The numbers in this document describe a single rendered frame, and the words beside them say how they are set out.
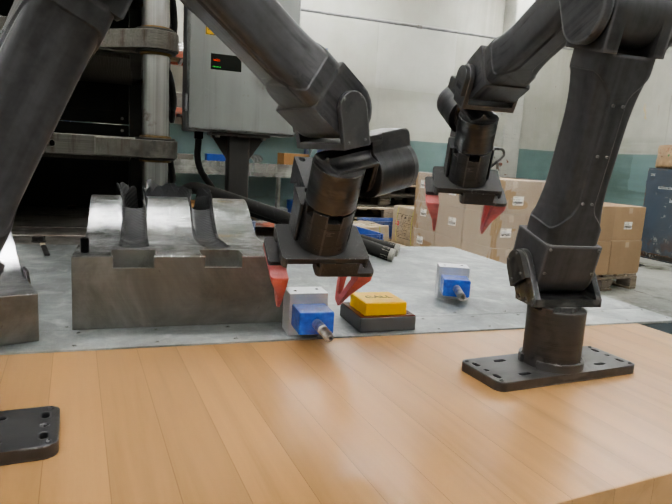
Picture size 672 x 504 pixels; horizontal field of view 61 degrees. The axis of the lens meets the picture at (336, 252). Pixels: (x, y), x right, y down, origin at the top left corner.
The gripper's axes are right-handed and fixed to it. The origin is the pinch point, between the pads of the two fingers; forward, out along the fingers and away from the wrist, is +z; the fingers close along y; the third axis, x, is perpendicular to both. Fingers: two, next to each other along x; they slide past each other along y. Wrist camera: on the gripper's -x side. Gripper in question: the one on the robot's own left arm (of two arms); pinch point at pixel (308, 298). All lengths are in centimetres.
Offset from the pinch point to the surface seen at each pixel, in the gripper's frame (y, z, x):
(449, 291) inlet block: -26.4, 8.0, -9.1
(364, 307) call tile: -7.8, 1.7, 0.2
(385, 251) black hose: -30, 26, -41
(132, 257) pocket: 21.2, 1.3, -9.5
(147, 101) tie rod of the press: 20, 14, -83
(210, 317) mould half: 11.6, 5.4, -2.3
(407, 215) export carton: -232, 270, -400
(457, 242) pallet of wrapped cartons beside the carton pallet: -220, 213, -283
